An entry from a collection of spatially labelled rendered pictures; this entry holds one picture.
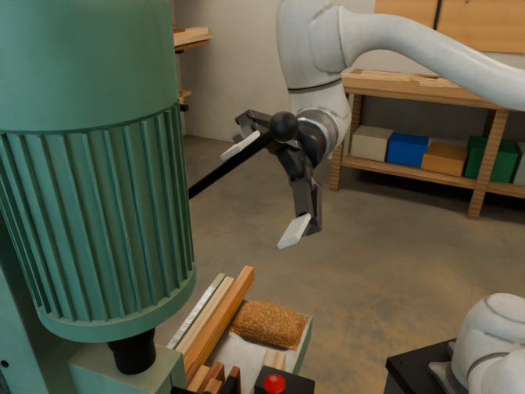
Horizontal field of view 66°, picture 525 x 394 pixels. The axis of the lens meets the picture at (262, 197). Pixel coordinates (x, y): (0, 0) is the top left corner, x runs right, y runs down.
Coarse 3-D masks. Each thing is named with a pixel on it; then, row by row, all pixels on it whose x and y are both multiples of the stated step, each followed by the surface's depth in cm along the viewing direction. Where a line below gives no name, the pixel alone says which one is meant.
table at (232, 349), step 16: (240, 304) 87; (224, 336) 79; (240, 336) 79; (304, 336) 79; (224, 352) 76; (240, 352) 76; (256, 352) 76; (288, 352) 76; (304, 352) 81; (224, 368) 73; (240, 368) 73; (256, 368) 73; (288, 368) 73
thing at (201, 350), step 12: (240, 276) 89; (252, 276) 92; (240, 288) 86; (228, 300) 82; (240, 300) 87; (216, 312) 79; (228, 312) 81; (216, 324) 77; (204, 336) 74; (216, 336) 77; (192, 348) 72; (204, 348) 72; (192, 360) 69; (204, 360) 73
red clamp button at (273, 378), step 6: (270, 378) 57; (276, 378) 56; (282, 378) 57; (264, 384) 56; (270, 384) 56; (276, 384) 56; (282, 384) 56; (270, 390) 55; (276, 390) 55; (282, 390) 55
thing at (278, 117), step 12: (276, 120) 45; (288, 120) 45; (276, 132) 46; (288, 132) 45; (252, 144) 49; (264, 144) 48; (240, 156) 50; (216, 168) 52; (228, 168) 51; (204, 180) 53; (216, 180) 53; (192, 192) 55
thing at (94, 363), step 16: (80, 352) 55; (96, 352) 55; (112, 352) 55; (160, 352) 55; (176, 352) 55; (80, 368) 53; (96, 368) 53; (112, 368) 53; (160, 368) 53; (176, 368) 54; (80, 384) 55; (96, 384) 53; (112, 384) 52; (128, 384) 51; (144, 384) 51; (160, 384) 51; (176, 384) 55
